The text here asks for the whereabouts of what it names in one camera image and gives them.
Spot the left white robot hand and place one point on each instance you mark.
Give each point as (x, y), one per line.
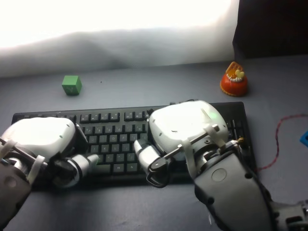
(38, 132)

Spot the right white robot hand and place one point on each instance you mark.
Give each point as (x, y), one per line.
(183, 125)

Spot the black computer keyboard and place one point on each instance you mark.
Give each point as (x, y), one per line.
(115, 139)

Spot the grey tablecloth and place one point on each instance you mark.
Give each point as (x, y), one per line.
(144, 86)

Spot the green toy cube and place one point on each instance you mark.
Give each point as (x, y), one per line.
(71, 85)

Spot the orange toy cake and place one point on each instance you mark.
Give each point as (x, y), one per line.
(234, 84)

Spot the white cloth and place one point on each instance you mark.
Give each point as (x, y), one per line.
(96, 48)

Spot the blue square four-hole plate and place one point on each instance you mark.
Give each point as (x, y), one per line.
(305, 139)

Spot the dark box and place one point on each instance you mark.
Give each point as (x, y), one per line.
(272, 29)

